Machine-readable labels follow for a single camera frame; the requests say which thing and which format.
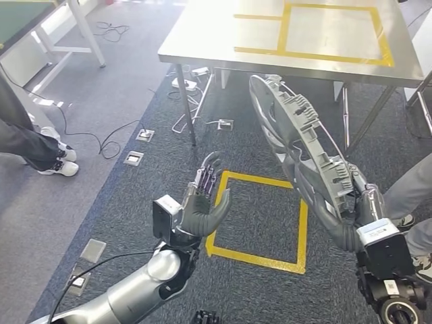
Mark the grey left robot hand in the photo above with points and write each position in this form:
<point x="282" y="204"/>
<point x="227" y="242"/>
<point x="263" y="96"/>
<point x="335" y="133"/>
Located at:
<point x="199" y="219"/>

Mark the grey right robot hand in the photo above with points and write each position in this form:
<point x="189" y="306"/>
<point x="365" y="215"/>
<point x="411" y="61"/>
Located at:
<point x="371" y="208"/>

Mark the grey plastic wheel hubcap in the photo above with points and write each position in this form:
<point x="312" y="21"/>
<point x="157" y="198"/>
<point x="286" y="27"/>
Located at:
<point x="297" y="129"/>

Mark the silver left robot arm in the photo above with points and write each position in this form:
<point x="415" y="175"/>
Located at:
<point x="134" y="295"/>

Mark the steel workbench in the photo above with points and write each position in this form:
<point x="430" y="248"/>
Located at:
<point x="209" y="40"/>

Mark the steel floor socket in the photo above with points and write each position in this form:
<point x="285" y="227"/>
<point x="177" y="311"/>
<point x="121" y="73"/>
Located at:
<point x="133" y="158"/>
<point x="78" y="281"/>
<point x="225" y="125"/>

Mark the floor socket with plug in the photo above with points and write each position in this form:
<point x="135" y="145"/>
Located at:
<point x="145" y="135"/>

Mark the white power strip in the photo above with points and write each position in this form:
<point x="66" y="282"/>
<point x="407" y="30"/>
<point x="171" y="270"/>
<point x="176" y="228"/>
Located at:
<point x="189" y="85"/>
<point x="201" y="71"/>

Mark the steel floor cover plate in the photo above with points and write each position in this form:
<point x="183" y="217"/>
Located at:
<point x="93" y="250"/>

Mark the white table with green top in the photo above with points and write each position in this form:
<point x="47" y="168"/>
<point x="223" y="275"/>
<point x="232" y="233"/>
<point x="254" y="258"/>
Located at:
<point x="20" y="18"/>

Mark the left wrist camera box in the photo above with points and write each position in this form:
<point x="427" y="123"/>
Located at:
<point x="165" y="217"/>

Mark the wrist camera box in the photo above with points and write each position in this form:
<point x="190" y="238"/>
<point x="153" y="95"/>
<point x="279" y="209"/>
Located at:
<point x="388" y="250"/>
<point x="165" y="217"/>

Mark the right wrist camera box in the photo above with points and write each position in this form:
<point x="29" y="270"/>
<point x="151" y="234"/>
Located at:
<point x="388" y="250"/>

